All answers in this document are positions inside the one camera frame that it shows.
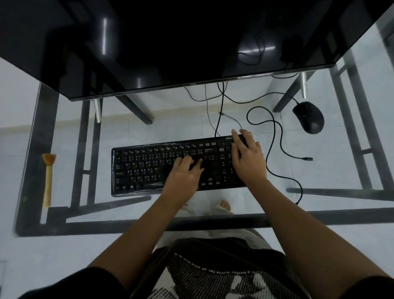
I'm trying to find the person's left hand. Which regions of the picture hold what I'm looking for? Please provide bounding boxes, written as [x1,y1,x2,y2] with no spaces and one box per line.
[161,155,205,207]

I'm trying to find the person's right hand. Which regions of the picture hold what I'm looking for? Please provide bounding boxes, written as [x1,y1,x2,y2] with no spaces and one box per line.
[230,129,269,186]

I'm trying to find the person's right forearm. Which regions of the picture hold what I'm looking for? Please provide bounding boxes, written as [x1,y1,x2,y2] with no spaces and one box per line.
[246,178,392,288]

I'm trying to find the person's left forearm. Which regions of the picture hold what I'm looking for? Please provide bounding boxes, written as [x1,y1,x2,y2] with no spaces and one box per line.
[89,192,189,291]

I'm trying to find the light grey trousers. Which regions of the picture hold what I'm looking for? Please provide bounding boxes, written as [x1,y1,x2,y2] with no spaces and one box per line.
[156,202,273,251]

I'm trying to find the black computer keyboard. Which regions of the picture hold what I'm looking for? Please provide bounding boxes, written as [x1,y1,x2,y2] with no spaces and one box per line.
[111,135,250,198]

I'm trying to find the black computer mouse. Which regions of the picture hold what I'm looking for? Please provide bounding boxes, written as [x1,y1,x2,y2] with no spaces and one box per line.
[292,101,325,135]

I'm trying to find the silver monitor stand foot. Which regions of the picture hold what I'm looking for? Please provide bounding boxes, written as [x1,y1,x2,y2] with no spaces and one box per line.
[93,99,103,124]
[299,71,308,99]

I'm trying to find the black printed shirt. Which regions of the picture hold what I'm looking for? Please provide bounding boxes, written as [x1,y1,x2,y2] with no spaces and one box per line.
[18,237,394,299]

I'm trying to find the large black monitor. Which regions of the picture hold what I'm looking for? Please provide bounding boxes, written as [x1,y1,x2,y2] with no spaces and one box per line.
[0,0,392,102]

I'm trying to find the black audio jack cable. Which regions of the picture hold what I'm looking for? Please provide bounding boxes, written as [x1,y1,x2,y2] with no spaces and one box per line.
[246,106,318,206]

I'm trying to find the black keyboard cable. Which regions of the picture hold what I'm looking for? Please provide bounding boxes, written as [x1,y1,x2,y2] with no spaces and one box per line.
[214,81,229,138]

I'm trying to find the black mouse cable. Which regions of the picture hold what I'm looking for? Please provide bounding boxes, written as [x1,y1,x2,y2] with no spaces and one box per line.
[217,82,300,106]

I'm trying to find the thin black cable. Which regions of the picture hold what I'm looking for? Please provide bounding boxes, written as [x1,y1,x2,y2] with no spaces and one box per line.
[184,84,223,138]

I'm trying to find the wooden handle brush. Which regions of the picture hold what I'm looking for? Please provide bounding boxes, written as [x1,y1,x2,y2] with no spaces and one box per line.
[42,153,57,207]

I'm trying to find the black metal table frame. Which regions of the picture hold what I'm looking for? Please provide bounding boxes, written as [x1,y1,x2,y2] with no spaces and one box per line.
[14,9,394,238]

